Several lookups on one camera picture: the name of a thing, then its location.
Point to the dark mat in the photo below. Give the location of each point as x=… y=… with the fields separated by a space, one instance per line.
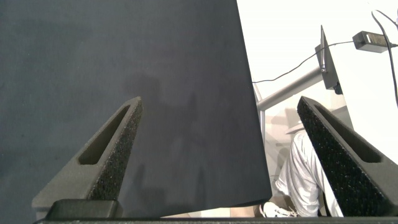
x=186 y=46

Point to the black flat panel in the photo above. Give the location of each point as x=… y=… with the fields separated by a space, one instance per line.
x=329 y=71

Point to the black power adapter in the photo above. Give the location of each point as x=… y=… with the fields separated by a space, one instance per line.
x=373 y=42

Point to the grey metal tube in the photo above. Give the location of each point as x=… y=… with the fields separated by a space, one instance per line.
x=289 y=90

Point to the thin grey metal leg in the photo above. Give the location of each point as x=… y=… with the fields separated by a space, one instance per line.
x=262 y=124

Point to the person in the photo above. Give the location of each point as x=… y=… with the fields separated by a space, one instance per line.
x=301 y=174

